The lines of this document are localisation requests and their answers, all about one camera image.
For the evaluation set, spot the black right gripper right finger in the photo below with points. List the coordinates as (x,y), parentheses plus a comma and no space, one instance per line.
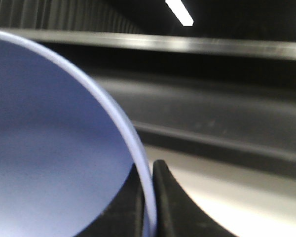
(177,214)

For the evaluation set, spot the steel range hood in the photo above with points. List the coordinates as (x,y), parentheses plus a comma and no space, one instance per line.
(223,88)

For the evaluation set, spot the blue ribbed bowl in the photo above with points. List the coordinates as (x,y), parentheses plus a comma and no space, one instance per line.
(66,146)

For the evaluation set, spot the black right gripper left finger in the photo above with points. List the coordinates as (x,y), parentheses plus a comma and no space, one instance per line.
(123,217)

